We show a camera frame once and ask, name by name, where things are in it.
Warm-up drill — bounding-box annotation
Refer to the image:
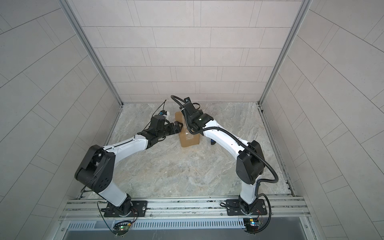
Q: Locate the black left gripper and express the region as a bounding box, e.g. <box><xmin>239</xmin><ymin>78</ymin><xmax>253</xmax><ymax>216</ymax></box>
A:
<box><xmin>155</xmin><ymin>121</ymin><xmax>184</xmax><ymax>140</ymax></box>

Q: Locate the brown cardboard express box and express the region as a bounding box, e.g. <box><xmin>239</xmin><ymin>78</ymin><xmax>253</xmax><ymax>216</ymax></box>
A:
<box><xmin>175</xmin><ymin>112</ymin><xmax>200</xmax><ymax>148</ymax></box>

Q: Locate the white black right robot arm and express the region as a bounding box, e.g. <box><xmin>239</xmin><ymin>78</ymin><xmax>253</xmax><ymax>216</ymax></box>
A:
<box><xmin>180</xmin><ymin>102</ymin><xmax>265</xmax><ymax>215</ymax></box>

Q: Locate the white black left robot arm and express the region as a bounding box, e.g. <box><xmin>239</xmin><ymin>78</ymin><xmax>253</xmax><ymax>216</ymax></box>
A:
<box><xmin>75</xmin><ymin>115</ymin><xmax>183</xmax><ymax>217</ymax></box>

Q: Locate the white slotted vent strip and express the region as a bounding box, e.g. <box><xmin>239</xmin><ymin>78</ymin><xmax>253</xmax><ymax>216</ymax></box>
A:
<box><xmin>68</xmin><ymin>218</ymin><xmax>245</xmax><ymax>231</ymax></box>

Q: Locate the left green circuit board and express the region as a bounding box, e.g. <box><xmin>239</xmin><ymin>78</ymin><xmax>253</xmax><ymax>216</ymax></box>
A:
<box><xmin>114</xmin><ymin>221</ymin><xmax>133</xmax><ymax>234</ymax></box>

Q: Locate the green circuit board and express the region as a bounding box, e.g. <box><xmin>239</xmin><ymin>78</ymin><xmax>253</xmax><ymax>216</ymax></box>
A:
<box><xmin>243</xmin><ymin>219</ymin><xmax>260</xmax><ymax>234</ymax></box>
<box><xmin>114</xmin><ymin>221</ymin><xmax>133</xmax><ymax>234</ymax></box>

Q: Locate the right green circuit board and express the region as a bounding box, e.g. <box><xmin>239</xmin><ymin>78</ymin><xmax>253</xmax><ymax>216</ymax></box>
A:
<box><xmin>243</xmin><ymin>219</ymin><xmax>260</xmax><ymax>234</ymax></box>

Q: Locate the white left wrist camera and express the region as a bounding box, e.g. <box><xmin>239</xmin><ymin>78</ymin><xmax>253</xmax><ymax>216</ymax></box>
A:
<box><xmin>159</xmin><ymin>110</ymin><xmax>169</xmax><ymax>119</ymax></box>

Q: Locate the thin black left camera cable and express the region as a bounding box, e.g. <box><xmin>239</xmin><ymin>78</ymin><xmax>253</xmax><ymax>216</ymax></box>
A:
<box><xmin>140</xmin><ymin>99</ymin><xmax>168</xmax><ymax>133</ymax></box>

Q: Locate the black corrugated cable conduit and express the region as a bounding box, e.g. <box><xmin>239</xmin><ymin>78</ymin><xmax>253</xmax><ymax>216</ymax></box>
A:
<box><xmin>170</xmin><ymin>94</ymin><xmax>280</xmax><ymax>233</ymax></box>

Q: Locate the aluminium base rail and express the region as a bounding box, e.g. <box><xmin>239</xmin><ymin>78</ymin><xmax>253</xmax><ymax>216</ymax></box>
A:
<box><xmin>59</xmin><ymin>195</ymin><xmax>311</xmax><ymax>221</ymax></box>

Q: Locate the aluminium left corner post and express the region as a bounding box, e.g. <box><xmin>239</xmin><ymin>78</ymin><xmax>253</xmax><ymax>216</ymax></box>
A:
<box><xmin>58</xmin><ymin>0</ymin><xmax>124</xmax><ymax>106</ymax></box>

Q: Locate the aluminium corner post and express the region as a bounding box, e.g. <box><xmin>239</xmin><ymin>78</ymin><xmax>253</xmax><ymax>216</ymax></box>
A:
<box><xmin>258</xmin><ymin>0</ymin><xmax>312</xmax><ymax>106</ymax></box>
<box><xmin>58</xmin><ymin>0</ymin><xmax>124</xmax><ymax>106</ymax></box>

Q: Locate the aluminium right corner post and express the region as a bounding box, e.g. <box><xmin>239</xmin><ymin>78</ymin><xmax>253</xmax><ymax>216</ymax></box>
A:
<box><xmin>258</xmin><ymin>0</ymin><xmax>312</xmax><ymax>106</ymax></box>

